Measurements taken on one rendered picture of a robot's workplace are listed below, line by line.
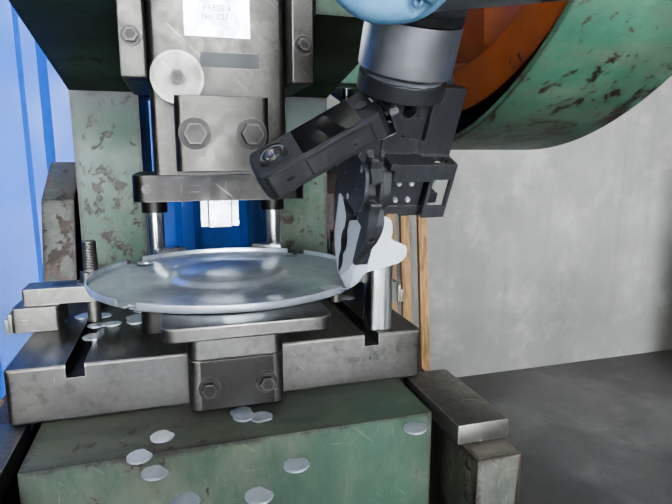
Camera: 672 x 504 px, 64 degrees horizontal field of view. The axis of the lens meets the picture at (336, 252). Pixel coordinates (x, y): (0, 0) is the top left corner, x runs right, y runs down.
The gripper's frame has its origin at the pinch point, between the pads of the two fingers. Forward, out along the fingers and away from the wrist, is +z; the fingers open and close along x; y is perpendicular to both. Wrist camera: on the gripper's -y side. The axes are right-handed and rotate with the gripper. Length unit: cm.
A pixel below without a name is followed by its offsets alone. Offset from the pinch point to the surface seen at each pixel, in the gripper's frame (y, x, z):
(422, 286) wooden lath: 69, 87, 77
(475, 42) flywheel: 27.2, 30.0, -16.2
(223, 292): -11.5, 1.4, 2.1
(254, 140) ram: -6.7, 14.2, -8.0
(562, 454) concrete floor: 98, 31, 103
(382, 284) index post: 7.7, 5.5, 6.2
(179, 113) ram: -14.2, 16.9, -9.9
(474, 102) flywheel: 23.4, 20.7, -10.8
